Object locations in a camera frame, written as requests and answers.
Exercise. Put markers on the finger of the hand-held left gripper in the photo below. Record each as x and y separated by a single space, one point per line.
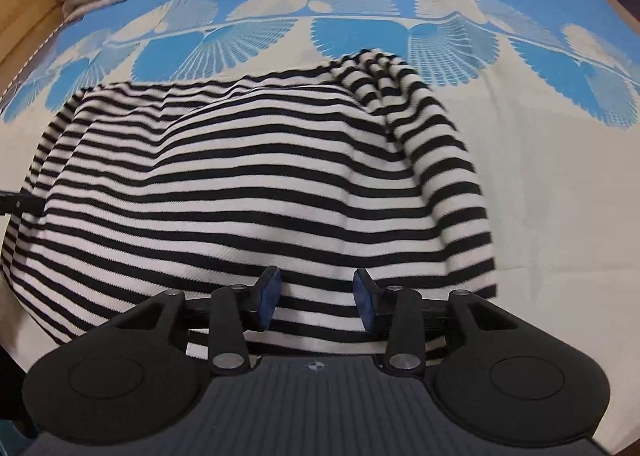
22 203

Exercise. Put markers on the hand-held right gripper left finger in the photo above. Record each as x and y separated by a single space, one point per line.
266 298

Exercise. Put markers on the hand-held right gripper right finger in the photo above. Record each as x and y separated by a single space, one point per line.
364 301

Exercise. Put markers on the black and white striped shirt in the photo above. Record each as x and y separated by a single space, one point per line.
240 176

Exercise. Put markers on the tan headboard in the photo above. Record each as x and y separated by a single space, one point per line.
22 11

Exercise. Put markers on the blue and white printed bedsheet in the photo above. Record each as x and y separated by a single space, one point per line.
540 176

